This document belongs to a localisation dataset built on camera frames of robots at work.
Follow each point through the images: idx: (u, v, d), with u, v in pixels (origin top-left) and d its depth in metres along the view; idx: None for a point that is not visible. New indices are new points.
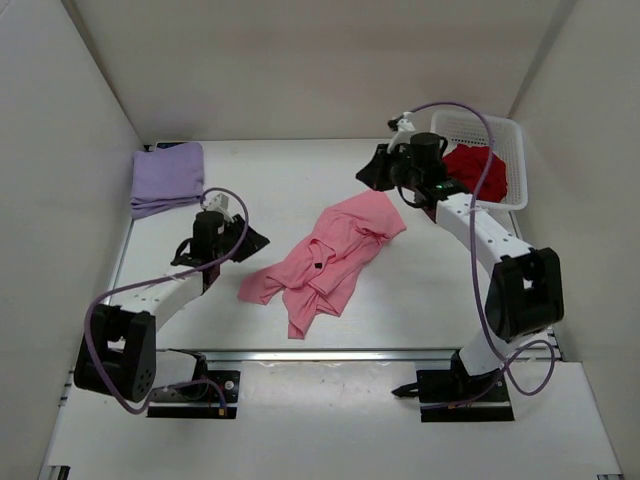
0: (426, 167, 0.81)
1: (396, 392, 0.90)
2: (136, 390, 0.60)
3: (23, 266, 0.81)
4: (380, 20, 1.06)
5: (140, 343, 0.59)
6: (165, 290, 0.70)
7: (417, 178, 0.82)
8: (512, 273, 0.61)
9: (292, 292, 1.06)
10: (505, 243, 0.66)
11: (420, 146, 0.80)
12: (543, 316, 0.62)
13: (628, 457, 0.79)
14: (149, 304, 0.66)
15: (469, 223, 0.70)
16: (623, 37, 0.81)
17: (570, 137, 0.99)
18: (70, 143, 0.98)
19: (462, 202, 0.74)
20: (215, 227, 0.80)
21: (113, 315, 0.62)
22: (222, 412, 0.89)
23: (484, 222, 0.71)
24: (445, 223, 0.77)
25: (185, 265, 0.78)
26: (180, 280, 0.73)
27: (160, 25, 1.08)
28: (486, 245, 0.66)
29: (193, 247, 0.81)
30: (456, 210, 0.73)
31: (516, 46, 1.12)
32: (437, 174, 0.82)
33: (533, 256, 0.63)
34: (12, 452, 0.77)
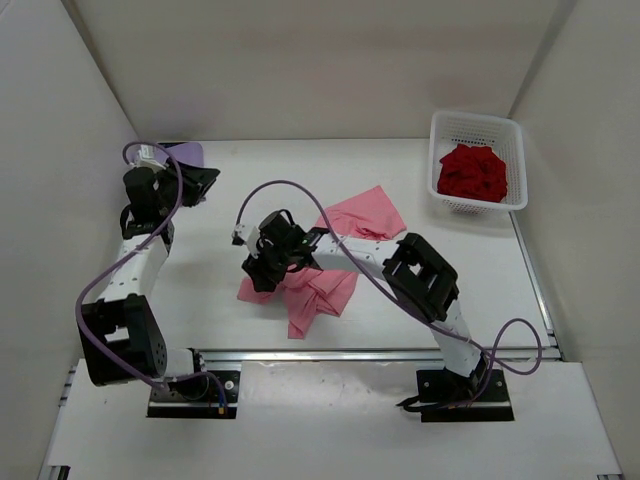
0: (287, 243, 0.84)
1: (402, 404, 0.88)
2: (158, 363, 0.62)
3: (24, 266, 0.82)
4: (380, 19, 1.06)
5: (142, 322, 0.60)
6: (138, 266, 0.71)
7: (287, 249, 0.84)
8: (395, 268, 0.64)
9: (292, 293, 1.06)
10: (378, 251, 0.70)
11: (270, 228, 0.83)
12: (443, 282, 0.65)
13: (628, 457, 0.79)
14: (131, 285, 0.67)
15: (343, 253, 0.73)
16: (623, 37, 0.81)
17: (570, 137, 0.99)
18: (69, 142, 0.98)
19: (328, 244, 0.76)
20: (150, 186, 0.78)
21: (102, 308, 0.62)
22: (222, 411, 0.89)
23: (355, 241, 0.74)
24: (329, 264, 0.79)
25: (140, 234, 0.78)
26: (145, 251, 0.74)
27: (159, 25, 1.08)
28: (369, 262, 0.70)
29: (137, 214, 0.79)
30: (328, 249, 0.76)
31: (516, 46, 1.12)
32: (296, 237, 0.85)
33: (405, 245, 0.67)
34: (13, 453, 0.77)
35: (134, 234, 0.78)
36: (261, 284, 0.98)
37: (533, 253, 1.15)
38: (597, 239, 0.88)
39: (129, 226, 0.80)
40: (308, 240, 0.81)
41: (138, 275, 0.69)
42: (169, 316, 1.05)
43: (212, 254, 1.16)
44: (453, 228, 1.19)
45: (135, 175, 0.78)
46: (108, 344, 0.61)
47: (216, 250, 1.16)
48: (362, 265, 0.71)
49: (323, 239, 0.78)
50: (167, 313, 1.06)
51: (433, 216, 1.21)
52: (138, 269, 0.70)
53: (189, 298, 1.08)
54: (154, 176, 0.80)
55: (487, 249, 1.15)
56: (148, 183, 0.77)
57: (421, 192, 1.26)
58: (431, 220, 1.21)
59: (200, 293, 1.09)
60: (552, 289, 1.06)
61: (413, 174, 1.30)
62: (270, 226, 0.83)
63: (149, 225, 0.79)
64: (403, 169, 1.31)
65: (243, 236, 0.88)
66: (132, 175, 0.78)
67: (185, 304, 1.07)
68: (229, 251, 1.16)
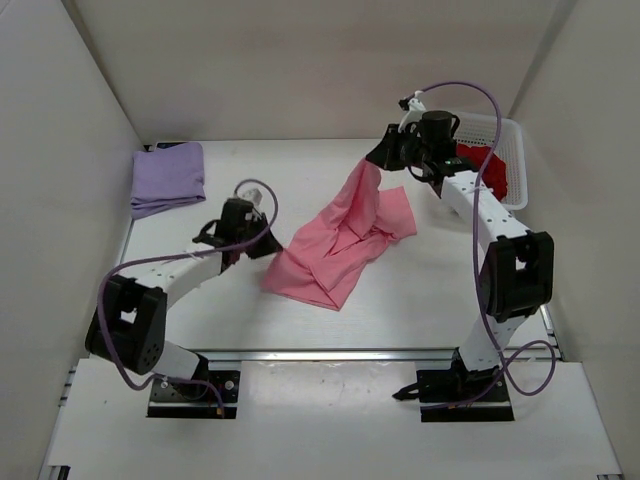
0: (437, 149, 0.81)
1: (398, 396, 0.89)
2: (142, 361, 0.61)
3: (24, 265, 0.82)
4: (379, 19, 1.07)
5: (150, 316, 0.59)
6: (181, 270, 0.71)
7: (428, 154, 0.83)
8: (508, 250, 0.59)
9: (296, 262, 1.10)
10: (504, 224, 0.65)
11: (431, 125, 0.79)
12: (532, 292, 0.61)
13: (628, 457, 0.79)
14: (164, 280, 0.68)
15: (472, 201, 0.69)
16: (622, 36, 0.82)
17: (570, 136, 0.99)
18: (69, 142, 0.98)
19: (469, 180, 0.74)
20: (243, 213, 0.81)
21: (128, 287, 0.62)
22: (219, 412, 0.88)
23: (487, 200, 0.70)
24: (449, 199, 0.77)
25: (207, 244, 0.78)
26: (198, 259, 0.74)
27: (160, 26, 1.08)
28: (486, 224, 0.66)
29: (219, 227, 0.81)
30: (461, 187, 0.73)
31: (516, 45, 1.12)
32: (448, 151, 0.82)
33: (529, 238, 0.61)
34: (13, 452, 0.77)
35: (200, 240, 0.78)
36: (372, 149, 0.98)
37: None
38: (598, 239, 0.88)
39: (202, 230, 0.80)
40: (452, 163, 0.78)
41: (176, 275, 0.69)
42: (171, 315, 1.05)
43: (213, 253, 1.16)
44: (454, 227, 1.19)
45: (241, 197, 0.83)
46: (115, 322, 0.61)
47: None
48: (478, 223, 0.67)
49: (463, 173, 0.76)
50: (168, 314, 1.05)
51: (434, 216, 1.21)
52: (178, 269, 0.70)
53: (189, 300, 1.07)
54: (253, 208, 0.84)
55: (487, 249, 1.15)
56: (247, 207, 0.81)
57: (421, 193, 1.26)
58: (431, 220, 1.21)
59: (201, 291, 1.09)
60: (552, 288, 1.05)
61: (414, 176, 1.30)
62: (437, 124, 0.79)
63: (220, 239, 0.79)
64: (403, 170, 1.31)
65: (411, 104, 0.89)
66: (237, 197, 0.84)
67: (184, 304, 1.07)
68: None
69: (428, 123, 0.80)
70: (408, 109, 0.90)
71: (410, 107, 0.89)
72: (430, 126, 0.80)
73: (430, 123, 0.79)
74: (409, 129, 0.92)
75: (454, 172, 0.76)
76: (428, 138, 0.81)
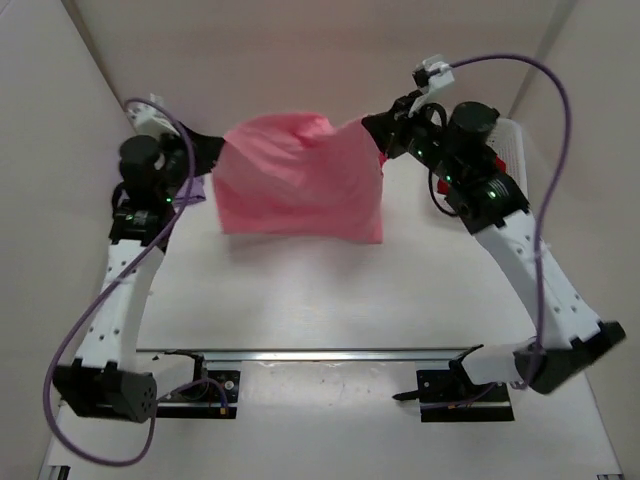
0: (472, 163, 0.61)
1: (399, 397, 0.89)
2: (141, 412, 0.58)
3: (23, 266, 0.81)
4: (379, 18, 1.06)
5: (122, 399, 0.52)
6: (124, 305, 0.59)
7: (459, 178, 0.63)
8: (578, 361, 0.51)
9: (242, 180, 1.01)
10: (575, 314, 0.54)
11: (468, 135, 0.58)
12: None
13: (628, 457, 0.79)
14: (112, 347, 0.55)
15: (535, 273, 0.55)
16: (622, 35, 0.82)
17: (571, 136, 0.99)
18: (69, 141, 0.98)
19: (524, 232, 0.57)
20: (151, 163, 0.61)
21: (80, 375, 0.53)
22: (222, 412, 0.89)
23: (550, 267, 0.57)
24: (488, 246, 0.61)
25: (133, 234, 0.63)
26: (132, 277, 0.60)
27: (160, 25, 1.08)
28: (553, 315, 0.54)
29: (134, 198, 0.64)
30: (516, 245, 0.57)
31: (516, 45, 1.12)
32: (482, 168, 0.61)
33: (602, 334, 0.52)
34: (13, 452, 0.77)
35: (123, 237, 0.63)
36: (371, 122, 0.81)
37: None
38: (598, 239, 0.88)
39: (118, 218, 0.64)
40: (497, 196, 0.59)
41: (121, 328, 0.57)
42: (171, 315, 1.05)
43: (212, 253, 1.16)
44: (454, 227, 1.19)
45: (131, 145, 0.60)
46: (89, 404, 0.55)
47: (217, 251, 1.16)
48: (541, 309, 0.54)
49: (517, 216, 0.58)
50: (168, 314, 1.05)
51: (434, 216, 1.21)
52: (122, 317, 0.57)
53: (189, 300, 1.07)
54: (156, 149, 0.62)
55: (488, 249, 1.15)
56: (154, 158, 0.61)
57: (421, 193, 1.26)
58: (431, 220, 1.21)
59: (201, 291, 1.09)
60: None
61: (414, 176, 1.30)
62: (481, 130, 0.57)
63: (144, 223, 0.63)
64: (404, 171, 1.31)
65: (431, 78, 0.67)
66: (129, 146, 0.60)
67: (184, 304, 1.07)
68: (229, 251, 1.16)
69: (458, 119, 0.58)
70: (427, 89, 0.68)
71: (430, 86, 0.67)
72: (463, 118, 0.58)
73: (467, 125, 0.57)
74: (423, 112, 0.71)
75: (505, 217, 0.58)
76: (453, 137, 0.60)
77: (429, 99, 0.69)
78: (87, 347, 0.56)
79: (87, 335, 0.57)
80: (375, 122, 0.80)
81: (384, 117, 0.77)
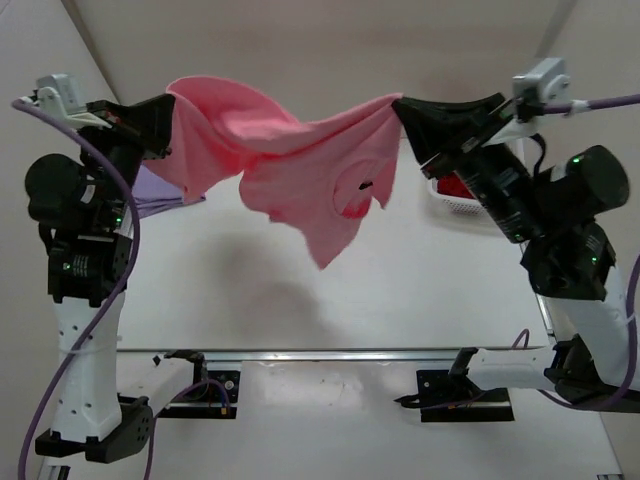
0: (575, 216, 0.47)
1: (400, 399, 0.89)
2: (136, 445, 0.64)
3: (24, 264, 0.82)
4: (379, 19, 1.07)
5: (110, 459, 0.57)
6: (88, 375, 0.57)
7: (552, 229, 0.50)
8: None
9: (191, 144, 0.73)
10: None
11: (601, 207, 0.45)
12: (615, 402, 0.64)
13: (628, 457, 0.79)
14: (85, 421, 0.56)
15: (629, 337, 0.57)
16: (620, 36, 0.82)
17: (570, 137, 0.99)
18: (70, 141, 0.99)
19: (618, 293, 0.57)
20: (69, 206, 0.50)
21: (64, 443, 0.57)
22: (223, 411, 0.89)
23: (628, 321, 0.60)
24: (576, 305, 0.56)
25: (78, 287, 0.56)
26: (89, 345, 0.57)
27: (160, 25, 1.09)
28: None
29: (69, 241, 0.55)
30: (616, 311, 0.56)
31: (515, 45, 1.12)
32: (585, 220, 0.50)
33: None
34: (13, 452, 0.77)
35: (66, 293, 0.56)
36: (422, 130, 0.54)
37: None
38: None
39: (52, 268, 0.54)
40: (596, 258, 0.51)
41: (92, 400, 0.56)
42: (169, 316, 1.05)
43: (212, 253, 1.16)
44: (453, 228, 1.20)
45: (45, 188, 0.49)
46: None
47: (217, 251, 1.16)
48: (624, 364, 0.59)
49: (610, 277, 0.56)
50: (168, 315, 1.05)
51: (434, 217, 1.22)
52: (91, 391, 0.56)
53: (190, 301, 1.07)
54: (75, 189, 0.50)
55: (487, 249, 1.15)
56: (74, 195, 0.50)
57: (421, 193, 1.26)
58: (431, 221, 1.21)
59: (200, 291, 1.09)
60: None
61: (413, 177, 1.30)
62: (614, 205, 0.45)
63: (84, 272, 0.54)
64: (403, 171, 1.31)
65: (543, 98, 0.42)
66: (37, 187, 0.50)
67: (184, 304, 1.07)
68: (229, 251, 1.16)
69: (594, 178, 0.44)
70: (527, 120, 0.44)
71: (544, 103, 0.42)
72: (593, 174, 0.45)
73: (602, 180, 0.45)
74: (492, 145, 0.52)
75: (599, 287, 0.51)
76: (576, 197, 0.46)
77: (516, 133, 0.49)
78: (63, 418, 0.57)
79: (59, 405, 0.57)
80: (429, 132, 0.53)
81: (435, 125, 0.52)
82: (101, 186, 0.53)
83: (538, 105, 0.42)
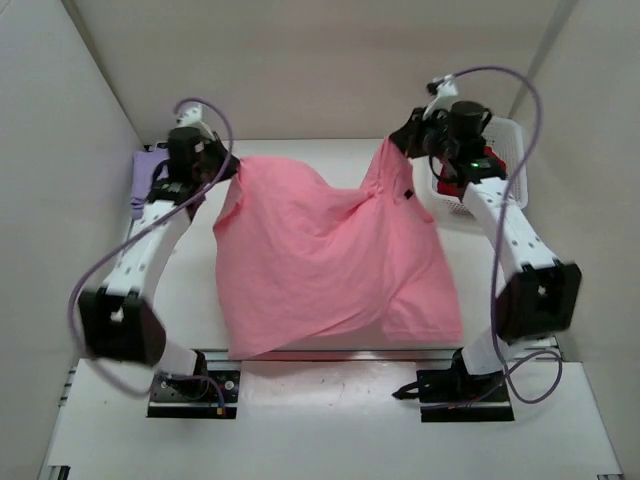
0: (461, 136, 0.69)
1: (397, 394, 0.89)
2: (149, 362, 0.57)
3: (23, 266, 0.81)
4: (379, 19, 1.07)
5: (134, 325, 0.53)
6: (148, 251, 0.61)
7: (451, 150, 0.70)
8: (530, 288, 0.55)
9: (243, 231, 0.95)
10: (533, 248, 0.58)
11: (459, 118, 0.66)
12: (548, 324, 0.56)
13: (628, 458, 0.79)
14: (135, 277, 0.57)
15: (498, 215, 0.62)
16: (624, 35, 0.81)
17: (568, 139, 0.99)
18: (69, 142, 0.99)
19: (497, 190, 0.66)
20: (191, 147, 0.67)
21: (100, 299, 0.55)
22: (220, 412, 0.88)
23: (514, 217, 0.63)
24: (473, 210, 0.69)
25: (165, 199, 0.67)
26: (161, 230, 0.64)
27: (159, 26, 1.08)
28: (511, 248, 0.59)
29: (171, 169, 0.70)
30: (486, 197, 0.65)
31: (515, 45, 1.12)
32: (475, 150, 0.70)
33: (553, 269, 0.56)
34: (13, 452, 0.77)
35: (158, 198, 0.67)
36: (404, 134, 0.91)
37: None
38: (597, 239, 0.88)
39: (156, 186, 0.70)
40: (480, 168, 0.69)
41: (146, 262, 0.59)
42: (171, 316, 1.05)
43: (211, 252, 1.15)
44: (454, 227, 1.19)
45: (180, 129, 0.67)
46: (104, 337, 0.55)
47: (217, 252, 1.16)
48: (501, 244, 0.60)
49: (494, 179, 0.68)
50: (169, 314, 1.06)
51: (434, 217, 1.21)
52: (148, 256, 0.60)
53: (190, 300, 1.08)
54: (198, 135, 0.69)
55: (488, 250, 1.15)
56: (192, 140, 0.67)
57: (421, 193, 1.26)
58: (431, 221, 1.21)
59: (201, 291, 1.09)
60: None
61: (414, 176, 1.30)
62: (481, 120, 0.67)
63: (178, 189, 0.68)
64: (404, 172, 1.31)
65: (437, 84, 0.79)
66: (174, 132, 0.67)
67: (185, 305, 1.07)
68: None
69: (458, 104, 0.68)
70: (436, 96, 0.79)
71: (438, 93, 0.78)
72: (462, 104, 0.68)
73: (467, 107, 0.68)
74: (435, 118, 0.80)
75: (483, 180, 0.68)
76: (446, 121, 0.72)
77: (442, 106, 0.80)
78: (112, 277, 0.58)
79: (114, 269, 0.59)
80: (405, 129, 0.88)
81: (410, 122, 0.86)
82: (202, 160, 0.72)
83: (434, 84, 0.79)
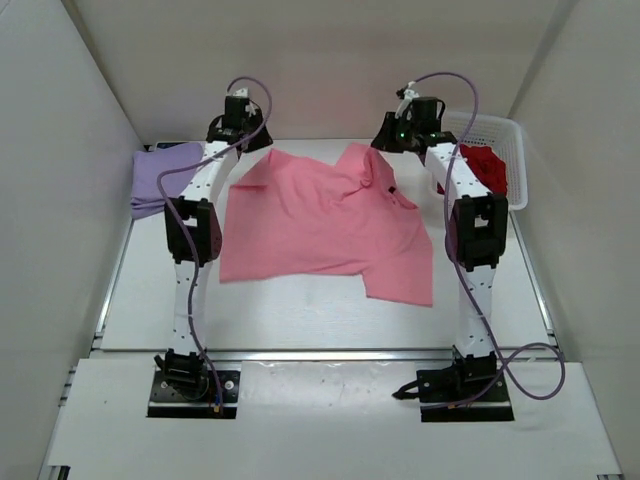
0: (419, 124, 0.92)
1: (397, 394, 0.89)
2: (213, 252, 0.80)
3: (23, 266, 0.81)
4: (379, 19, 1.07)
5: (207, 220, 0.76)
6: (214, 174, 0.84)
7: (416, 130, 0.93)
8: (468, 214, 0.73)
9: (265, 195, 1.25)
10: (472, 185, 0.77)
11: (418, 105, 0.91)
12: (489, 243, 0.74)
13: (628, 458, 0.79)
14: (204, 190, 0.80)
15: (447, 167, 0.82)
16: (624, 36, 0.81)
17: (568, 139, 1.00)
18: (70, 142, 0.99)
19: (448, 150, 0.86)
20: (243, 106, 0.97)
21: (182, 204, 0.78)
22: (218, 411, 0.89)
23: (460, 167, 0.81)
24: (431, 168, 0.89)
25: (221, 139, 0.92)
26: (221, 160, 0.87)
27: (159, 26, 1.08)
28: (456, 187, 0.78)
29: (226, 122, 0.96)
30: (440, 155, 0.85)
31: (515, 46, 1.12)
32: (433, 128, 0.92)
33: (489, 200, 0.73)
34: (13, 452, 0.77)
35: (215, 138, 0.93)
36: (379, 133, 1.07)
37: (533, 253, 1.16)
38: (596, 239, 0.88)
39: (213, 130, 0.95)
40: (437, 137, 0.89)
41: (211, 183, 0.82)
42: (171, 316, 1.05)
43: None
44: None
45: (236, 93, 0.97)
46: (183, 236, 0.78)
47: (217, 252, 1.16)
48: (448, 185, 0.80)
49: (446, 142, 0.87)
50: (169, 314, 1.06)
51: (435, 217, 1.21)
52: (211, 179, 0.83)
53: None
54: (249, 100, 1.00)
55: None
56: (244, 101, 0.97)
57: (421, 193, 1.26)
58: (432, 220, 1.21)
59: None
60: (551, 288, 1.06)
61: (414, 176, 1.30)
62: (431, 108, 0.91)
63: (231, 132, 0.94)
64: (404, 172, 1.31)
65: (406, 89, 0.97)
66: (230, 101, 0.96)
67: None
68: None
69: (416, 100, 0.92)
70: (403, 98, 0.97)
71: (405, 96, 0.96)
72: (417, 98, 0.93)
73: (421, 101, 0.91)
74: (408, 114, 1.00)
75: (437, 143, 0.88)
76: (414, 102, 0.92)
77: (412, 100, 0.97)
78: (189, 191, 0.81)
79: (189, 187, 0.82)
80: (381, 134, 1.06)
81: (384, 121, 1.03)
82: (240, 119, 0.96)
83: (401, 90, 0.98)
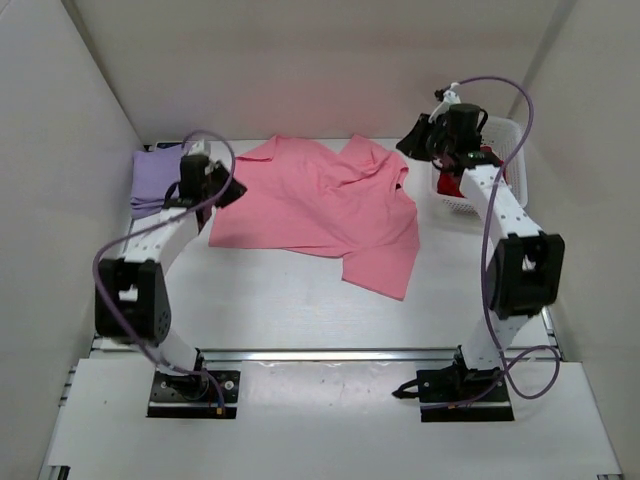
0: (457, 136, 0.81)
1: (396, 393, 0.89)
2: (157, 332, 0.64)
3: (23, 266, 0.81)
4: (379, 19, 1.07)
5: (151, 287, 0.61)
6: (165, 236, 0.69)
7: (451, 144, 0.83)
8: (517, 257, 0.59)
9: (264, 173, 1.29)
10: (519, 221, 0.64)
11: (458, 115, 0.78)
12: (534, 294, 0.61)
13: (628, 458, 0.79)
14: (151, 252, 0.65)
15: (489, 195, 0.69)
16: (623, 35, 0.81)
17: (567, 138, 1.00)
18: (69, 142, 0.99)
19: (489, 175, 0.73)
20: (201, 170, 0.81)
21: (119, 266, 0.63)
22: (219, 411, 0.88)
23: (505, 196, 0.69)
24: (470, 195, 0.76)
25: (177, 207, 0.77)
26: (175, 224, 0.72)
27: (159, 26, 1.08)
28: (499, 220, 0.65)
29: (183, 191, 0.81)
30: (480, 181, 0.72)
31: (515, 45, 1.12)
32: (472, 144, 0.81)
33: (540, 239, 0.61)
34: (13, 452, 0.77)
35: (169, 207, 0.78)
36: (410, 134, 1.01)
37: None
38: (596, 240, 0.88)
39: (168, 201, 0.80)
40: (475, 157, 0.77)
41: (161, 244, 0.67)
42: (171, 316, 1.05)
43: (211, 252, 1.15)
44: (454, 227, 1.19)
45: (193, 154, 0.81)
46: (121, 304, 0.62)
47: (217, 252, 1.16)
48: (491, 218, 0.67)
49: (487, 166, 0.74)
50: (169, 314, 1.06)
51: (435, 217, 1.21)
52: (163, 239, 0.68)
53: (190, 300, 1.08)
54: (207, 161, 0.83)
55: None
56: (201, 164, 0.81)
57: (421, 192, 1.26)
58: (432, 220, 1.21)
59: (202, 290, 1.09)
60: None
61: (414, 176, 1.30)
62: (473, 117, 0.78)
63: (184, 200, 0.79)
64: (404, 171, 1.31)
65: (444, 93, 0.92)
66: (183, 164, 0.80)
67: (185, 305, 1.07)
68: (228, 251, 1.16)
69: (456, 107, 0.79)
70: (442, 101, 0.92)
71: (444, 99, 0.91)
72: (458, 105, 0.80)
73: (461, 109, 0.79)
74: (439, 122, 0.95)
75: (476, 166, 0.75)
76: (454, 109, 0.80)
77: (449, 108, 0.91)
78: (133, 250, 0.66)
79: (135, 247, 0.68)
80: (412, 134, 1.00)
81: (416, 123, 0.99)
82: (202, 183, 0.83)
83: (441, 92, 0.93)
